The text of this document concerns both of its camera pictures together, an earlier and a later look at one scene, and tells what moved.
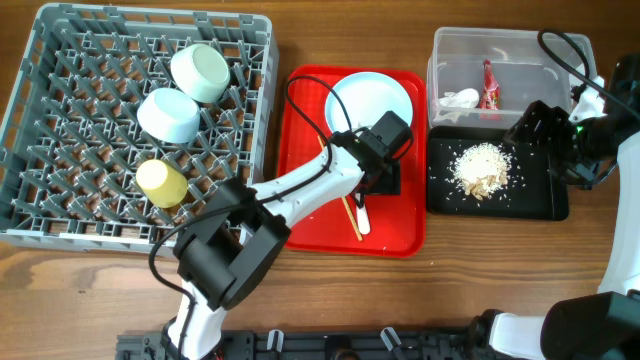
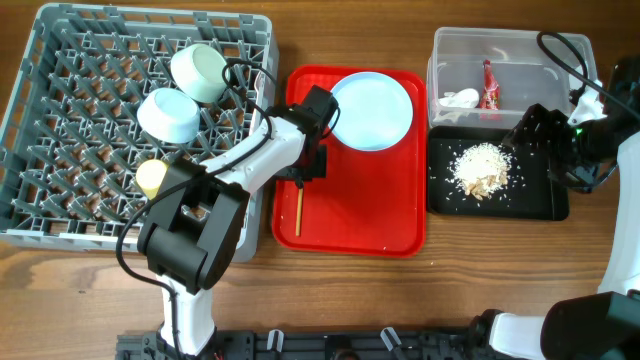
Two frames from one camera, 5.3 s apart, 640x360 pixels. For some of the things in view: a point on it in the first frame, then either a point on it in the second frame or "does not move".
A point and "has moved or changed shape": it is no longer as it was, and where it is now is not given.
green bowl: x=200 y=72 does not move
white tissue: x=467 y=98 does not move
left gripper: x=391 y=183 → x=320 y=169
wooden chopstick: x=346 y=203 has moved or changed shape
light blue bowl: x=169 y=115 does not move
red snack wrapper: x=491 y=98 does not move
